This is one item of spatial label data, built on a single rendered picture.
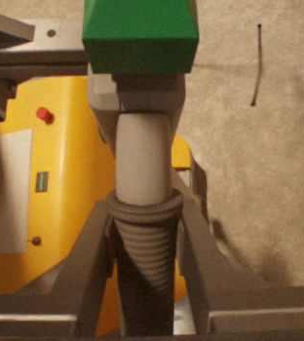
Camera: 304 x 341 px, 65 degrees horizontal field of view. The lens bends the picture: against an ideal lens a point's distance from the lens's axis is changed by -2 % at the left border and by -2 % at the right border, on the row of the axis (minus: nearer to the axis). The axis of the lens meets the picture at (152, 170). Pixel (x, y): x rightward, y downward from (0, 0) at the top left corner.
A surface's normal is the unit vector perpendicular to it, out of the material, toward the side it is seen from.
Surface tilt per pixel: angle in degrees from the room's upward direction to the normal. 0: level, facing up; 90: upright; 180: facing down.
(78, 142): 45
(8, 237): 0
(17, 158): 0
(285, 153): 0
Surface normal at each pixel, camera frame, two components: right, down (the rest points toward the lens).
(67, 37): 0.02, -0.24
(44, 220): -0.26, -0.23
